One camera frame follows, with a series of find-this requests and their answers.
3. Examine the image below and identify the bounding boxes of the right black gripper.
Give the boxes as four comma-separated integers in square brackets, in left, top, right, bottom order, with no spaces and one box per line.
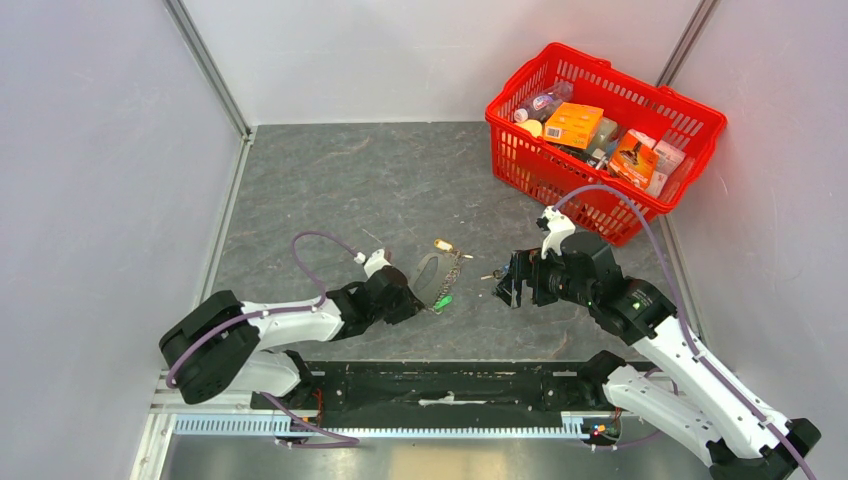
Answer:
[490,245,596,308]

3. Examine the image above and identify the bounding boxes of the blue tagged key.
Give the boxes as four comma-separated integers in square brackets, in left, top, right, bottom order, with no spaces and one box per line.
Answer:
[480,265,510,280]

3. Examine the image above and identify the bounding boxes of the yellow tagged key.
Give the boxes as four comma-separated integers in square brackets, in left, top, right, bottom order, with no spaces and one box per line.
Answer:
[434,238,474,259]

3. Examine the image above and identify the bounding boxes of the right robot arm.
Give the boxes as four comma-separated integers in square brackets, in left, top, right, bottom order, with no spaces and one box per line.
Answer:
[493,232,822,479]

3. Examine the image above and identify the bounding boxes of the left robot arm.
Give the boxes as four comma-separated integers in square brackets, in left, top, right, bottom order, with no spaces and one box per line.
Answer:
[159,265,425,409]

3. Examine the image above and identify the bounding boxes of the round yellow lid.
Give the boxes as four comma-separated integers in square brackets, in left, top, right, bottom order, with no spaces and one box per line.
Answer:
[515,119,544,138]

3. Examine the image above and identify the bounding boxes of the red plastic shopping basket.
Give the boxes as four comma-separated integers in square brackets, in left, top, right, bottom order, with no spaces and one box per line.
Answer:
[485,43,727,246]

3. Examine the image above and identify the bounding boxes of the orange cardboard box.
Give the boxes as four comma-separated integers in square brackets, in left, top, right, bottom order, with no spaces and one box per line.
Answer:
[542,103,604,149]

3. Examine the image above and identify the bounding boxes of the orange white product box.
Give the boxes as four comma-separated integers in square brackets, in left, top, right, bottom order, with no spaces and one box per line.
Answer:
[607,129,658,190]

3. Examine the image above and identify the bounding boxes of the clear plastic bottle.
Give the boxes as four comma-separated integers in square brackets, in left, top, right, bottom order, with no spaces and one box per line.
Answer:
[512,80,574,123]

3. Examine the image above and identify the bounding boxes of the white small box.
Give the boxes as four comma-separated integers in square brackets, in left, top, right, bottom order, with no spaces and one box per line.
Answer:
[646,141,686,198]

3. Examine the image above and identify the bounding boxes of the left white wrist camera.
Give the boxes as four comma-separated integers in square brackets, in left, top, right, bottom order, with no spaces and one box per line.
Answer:
[354,248,392,278]

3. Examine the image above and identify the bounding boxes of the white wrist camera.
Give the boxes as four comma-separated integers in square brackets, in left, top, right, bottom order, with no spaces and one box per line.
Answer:
[354,248,392,278]
[536,206,576,260]

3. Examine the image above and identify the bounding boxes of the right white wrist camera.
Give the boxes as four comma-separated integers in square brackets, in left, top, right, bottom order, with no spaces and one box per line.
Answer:
[536,206,576,260]

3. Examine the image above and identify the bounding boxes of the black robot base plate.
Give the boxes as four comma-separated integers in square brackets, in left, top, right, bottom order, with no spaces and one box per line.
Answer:
[281,360,615,429]

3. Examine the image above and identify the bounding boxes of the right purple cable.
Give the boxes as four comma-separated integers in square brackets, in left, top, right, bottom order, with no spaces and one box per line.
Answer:
[553,184,820,480]

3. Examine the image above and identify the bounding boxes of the slotted cable duct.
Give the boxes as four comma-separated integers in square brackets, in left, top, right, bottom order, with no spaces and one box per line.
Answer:
[173,413,590,441]

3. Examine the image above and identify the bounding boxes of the left aluminium frame post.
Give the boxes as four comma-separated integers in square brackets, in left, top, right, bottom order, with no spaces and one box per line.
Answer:
[163,0,252,138]

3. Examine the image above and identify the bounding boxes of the aluminium frame post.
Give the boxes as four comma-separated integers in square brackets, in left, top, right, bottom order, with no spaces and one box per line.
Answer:
[163,0,252,138]
[655,0,720,87]

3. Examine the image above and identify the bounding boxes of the right aluminium frame post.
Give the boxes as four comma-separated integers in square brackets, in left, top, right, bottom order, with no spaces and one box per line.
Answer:
[655,0,720,87]

